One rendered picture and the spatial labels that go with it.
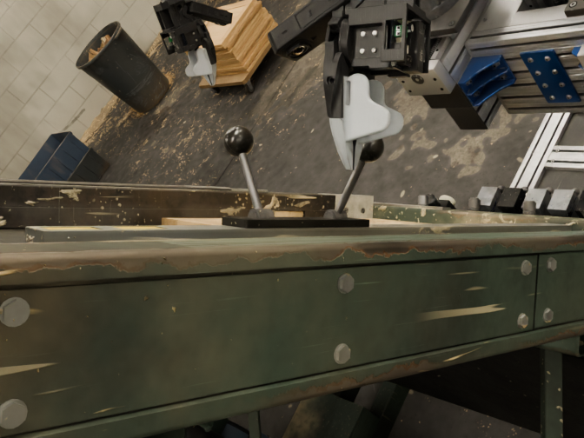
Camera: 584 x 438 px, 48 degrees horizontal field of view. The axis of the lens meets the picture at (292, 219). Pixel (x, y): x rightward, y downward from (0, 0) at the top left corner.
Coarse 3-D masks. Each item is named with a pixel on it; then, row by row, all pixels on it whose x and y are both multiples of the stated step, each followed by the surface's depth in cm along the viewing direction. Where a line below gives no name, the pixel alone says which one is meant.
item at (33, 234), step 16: (384, 224) 93; (400, 224) 94; (416, 224) 97; (432, 224) 99; (448, 224) 101; (464, 224) 103; (480, 224) 105; (496, 224) 108; (512, 224) 110; (528, 224) 113; (544, 224) 116; (560, 224) 119; (32, 240) 60; (48, 240) 58; (64, 240) 59; (80, 240) 60; (96, 240) 61; (112, 240) 62; (128, 240) 63
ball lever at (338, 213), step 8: (368, 144) 78; (376, 144) 78; (368, 152) 78; (376, 152) 78; (360, 160) 80; (368, 160) 79; (360, 168) 81; (352, 176) 81; (352, 184) 82; (344, 192) 82; (344, 200) 83; (336, 208) 84; (328, 216) 83; (336, 216) 83; (344, 216) 84
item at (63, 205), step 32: (0, 192) 102; (32, 192) 105; (64, 192) 108; (96, 192) 112; (128, 192) 116; (160, 192) 120; (192, 192) 124; (224, 192) 129; (0, 224) 102; (32, 224) 105; (64, 224) 109; (96, 224) 112; (128, 224) 116; (160, 224) 120
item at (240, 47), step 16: (240, 16) 437; (256, 16) 443; (224, 32) 439; (240, 32) 435; (256, 32) 444; (224, 48) 430; (240, 48) 437; (256, 48) 445; (224, 64) 455; (240, 64) 441; (256, 64) 447; (224, 80) 463; (240, 80) 445
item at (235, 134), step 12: (228, 132) 79; (240, 132) 78; (228, 144) 79; (240, 144) 78; (252, 144) 80; (240, 156) 79; (252, 180) 78; (252, 192) 77; (252, 216) 76; (264, 216) 76
